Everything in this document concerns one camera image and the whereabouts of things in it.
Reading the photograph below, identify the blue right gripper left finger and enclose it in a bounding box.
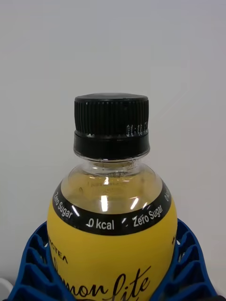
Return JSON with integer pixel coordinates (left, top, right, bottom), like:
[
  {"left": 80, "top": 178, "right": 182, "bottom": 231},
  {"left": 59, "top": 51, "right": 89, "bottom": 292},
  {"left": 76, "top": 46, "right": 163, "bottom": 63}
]
[{"left": 7, "top": 221, "right": 76, "bottom": 301}]

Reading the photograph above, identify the yellow label plastic bottle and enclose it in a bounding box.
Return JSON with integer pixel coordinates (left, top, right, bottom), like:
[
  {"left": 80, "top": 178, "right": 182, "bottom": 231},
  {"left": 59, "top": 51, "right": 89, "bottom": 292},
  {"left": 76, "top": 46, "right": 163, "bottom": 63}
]
[{"left": 46, "top": 92, "right": 178, "bottom": 301}]

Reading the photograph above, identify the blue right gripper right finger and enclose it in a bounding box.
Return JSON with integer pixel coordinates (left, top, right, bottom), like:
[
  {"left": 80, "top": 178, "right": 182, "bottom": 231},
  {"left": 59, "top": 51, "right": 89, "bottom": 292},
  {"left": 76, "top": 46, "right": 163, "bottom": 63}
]
[{"left": 150, "top": 218, "right": 218, "bottom": 301}]

